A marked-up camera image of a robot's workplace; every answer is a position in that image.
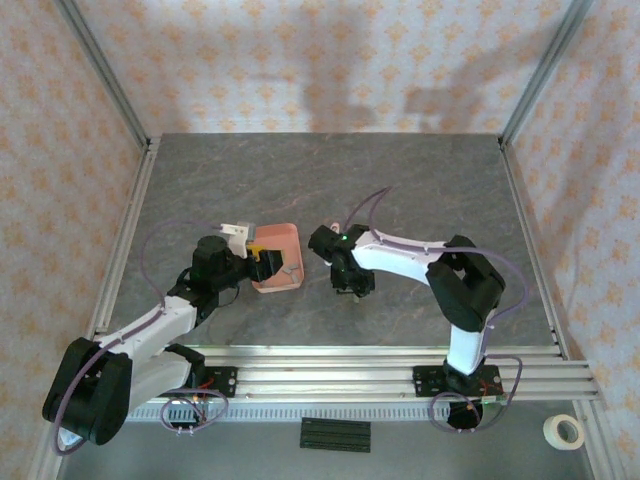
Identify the white tape roll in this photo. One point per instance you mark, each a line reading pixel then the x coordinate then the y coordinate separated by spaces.
pixel 563 431

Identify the black ribbed plate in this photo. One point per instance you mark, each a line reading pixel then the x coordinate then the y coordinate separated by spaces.
pixel 335 435

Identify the aluminium side rail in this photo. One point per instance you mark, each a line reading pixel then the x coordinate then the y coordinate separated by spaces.
pixel 520 200
pixel 135 200

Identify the narrow aluminium crossbar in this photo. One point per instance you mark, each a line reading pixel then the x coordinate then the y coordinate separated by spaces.
pixel 325 352

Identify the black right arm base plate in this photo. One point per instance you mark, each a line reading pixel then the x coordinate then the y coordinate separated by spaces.
pixel 427 380

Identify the pink plastic tray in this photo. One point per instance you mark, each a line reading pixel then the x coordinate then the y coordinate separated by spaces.
pixel 280 240

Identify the aluminium frame post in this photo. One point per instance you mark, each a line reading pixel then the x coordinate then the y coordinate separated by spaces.
pixel 544 75
pixel 106 75

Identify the wide aluminium mounting rail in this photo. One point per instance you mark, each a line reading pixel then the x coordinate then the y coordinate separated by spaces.
pixel 325 380

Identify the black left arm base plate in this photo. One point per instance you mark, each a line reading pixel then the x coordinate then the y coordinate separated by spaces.
pixel 225 380

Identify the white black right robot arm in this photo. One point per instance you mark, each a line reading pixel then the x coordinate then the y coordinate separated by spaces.
pixel 390 255

